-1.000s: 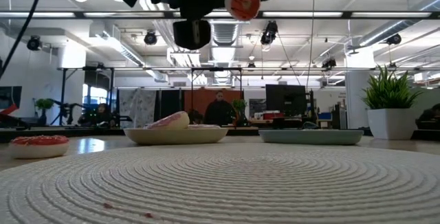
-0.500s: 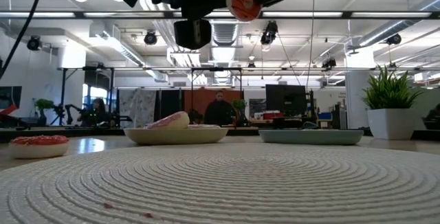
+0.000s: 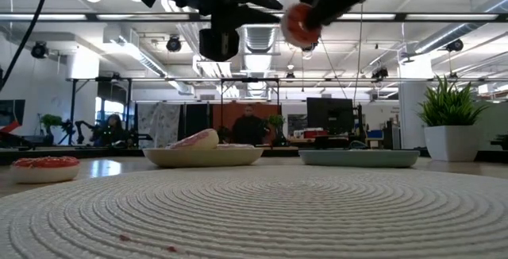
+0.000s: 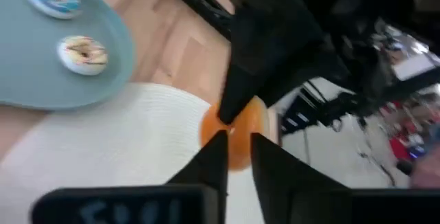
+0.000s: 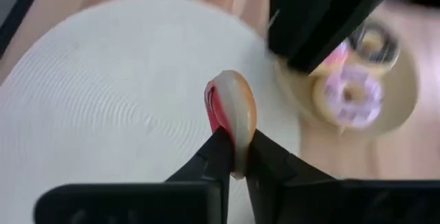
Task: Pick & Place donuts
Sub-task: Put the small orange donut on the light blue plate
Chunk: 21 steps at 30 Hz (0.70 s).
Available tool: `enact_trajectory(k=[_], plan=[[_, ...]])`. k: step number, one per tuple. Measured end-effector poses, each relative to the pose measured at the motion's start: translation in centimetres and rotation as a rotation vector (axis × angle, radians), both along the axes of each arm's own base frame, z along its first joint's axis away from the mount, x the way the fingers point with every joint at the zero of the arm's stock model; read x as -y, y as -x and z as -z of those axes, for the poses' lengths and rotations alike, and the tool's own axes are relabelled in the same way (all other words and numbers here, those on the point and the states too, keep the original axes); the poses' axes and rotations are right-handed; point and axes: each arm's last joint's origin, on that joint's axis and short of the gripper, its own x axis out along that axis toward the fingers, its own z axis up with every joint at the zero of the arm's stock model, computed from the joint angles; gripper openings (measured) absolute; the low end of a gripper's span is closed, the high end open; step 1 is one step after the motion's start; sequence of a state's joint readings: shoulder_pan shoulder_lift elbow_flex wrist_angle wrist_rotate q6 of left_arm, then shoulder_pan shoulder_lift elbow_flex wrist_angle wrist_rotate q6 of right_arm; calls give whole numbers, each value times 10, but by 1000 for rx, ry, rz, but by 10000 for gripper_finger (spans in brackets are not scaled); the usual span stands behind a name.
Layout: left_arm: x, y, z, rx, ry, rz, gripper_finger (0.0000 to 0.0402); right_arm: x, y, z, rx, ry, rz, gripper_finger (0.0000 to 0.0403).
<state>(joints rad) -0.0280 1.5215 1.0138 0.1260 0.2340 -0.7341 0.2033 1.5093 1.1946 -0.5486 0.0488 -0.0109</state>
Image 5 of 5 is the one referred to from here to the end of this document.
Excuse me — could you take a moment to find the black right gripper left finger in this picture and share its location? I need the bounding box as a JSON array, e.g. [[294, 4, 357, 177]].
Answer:
[[164, 126, 237, 224]]

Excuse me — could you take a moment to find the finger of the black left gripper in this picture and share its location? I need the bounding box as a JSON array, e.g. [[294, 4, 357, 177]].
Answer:
[[267, 0, 391, 73]]

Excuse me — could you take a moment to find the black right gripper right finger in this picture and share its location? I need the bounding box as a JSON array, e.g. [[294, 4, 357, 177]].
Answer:
[[245, 129, 344, 224]]

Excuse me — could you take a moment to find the red frosted donut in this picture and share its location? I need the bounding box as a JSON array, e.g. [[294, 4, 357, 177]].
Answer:
[[203, 69, 258, 180]]

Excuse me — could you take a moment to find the chocolate donut white drizzle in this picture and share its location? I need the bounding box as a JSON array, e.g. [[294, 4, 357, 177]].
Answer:
[[349, 21, 402, 67]]

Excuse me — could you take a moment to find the purple frosted donut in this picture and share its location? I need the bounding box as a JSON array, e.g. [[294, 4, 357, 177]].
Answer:
[[311, 64, 385, 131]]

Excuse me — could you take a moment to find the beige round plate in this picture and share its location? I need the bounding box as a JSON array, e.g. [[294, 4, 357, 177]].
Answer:
[[274, 17, 420, 139]]

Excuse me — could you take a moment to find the white woven round mat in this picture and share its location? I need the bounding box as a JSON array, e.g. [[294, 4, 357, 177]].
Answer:
[[0, 0, 303, 224]]

